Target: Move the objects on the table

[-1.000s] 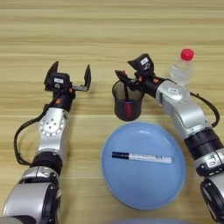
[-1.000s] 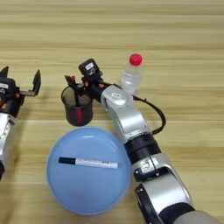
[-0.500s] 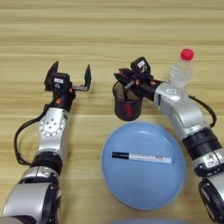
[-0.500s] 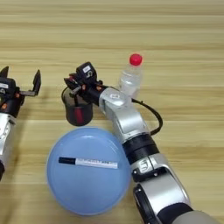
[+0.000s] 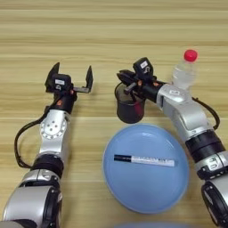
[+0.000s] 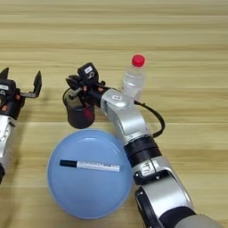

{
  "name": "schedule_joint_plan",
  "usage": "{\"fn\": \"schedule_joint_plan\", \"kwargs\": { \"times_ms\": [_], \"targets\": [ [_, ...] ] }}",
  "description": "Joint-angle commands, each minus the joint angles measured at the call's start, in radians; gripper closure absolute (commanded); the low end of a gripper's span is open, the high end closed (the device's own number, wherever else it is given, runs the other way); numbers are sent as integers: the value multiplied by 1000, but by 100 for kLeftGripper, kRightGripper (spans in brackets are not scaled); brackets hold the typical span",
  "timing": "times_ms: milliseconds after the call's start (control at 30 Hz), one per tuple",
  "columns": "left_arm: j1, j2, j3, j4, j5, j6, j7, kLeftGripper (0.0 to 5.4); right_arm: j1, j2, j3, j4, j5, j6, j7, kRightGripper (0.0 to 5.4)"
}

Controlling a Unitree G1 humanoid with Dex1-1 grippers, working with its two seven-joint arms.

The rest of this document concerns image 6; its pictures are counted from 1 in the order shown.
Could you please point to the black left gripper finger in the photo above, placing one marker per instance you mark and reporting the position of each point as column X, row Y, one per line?
column 4, row 74
column 37, row 83

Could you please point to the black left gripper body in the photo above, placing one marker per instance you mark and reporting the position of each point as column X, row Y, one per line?
column 10, row 107

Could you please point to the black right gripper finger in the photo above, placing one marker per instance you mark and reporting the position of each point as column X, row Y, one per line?
column 75, row 80
column 77, row 93

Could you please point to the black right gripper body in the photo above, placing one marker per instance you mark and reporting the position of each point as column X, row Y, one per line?
column 95, row 93

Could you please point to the clear bottle with red cap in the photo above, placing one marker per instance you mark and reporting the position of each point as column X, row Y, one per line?
column 133, row 80

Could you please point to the white marker with black cap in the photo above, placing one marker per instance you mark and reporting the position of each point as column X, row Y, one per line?
column 95, row 166

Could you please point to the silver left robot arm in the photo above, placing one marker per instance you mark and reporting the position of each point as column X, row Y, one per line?
column 4, row 139

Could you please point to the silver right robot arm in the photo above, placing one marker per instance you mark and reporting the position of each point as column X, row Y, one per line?
column 133, row 121

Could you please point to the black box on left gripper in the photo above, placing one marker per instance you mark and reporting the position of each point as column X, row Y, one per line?
column 6, row 87

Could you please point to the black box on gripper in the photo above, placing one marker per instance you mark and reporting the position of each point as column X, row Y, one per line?
column 88, row 72
column 6, row 87

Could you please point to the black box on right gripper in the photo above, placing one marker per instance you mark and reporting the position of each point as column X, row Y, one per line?
column 88, row 72

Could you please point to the black mesh pen cup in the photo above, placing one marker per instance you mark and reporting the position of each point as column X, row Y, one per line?
column 75, row 117

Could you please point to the blue round plate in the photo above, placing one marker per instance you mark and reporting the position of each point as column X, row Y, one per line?
column 89, row 196

